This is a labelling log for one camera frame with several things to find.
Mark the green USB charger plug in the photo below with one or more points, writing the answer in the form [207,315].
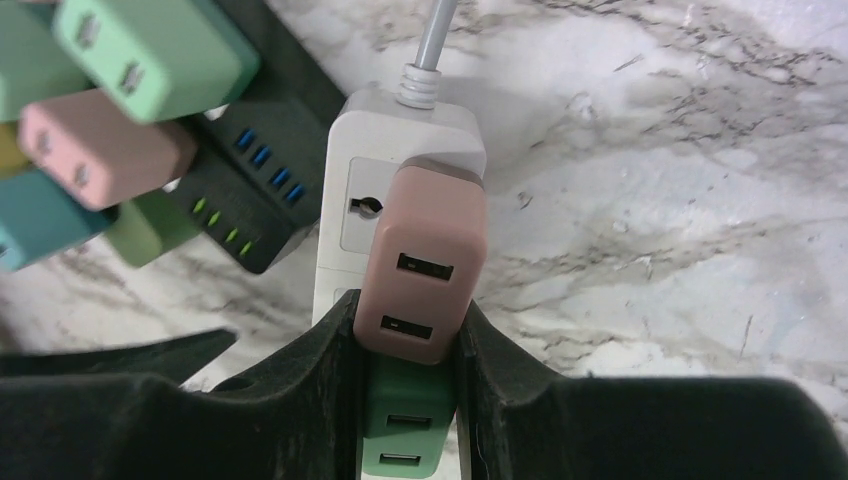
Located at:
[409,408]

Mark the white power strip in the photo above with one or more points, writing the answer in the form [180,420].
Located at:
[368,142]

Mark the light green charger plug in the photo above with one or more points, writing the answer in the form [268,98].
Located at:
[158,60]

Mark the black power strip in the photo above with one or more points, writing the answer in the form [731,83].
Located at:
[254,186]

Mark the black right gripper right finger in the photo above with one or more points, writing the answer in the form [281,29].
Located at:
[519,419]

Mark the teal blue charger plug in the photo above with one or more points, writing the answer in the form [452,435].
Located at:
[40,219]

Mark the pink USB charger plug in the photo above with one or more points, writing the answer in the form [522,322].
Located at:
[427,255]

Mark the green power strip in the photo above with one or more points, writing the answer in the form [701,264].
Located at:
[147,227]

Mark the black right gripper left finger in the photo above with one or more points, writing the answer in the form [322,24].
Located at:
[124,413]

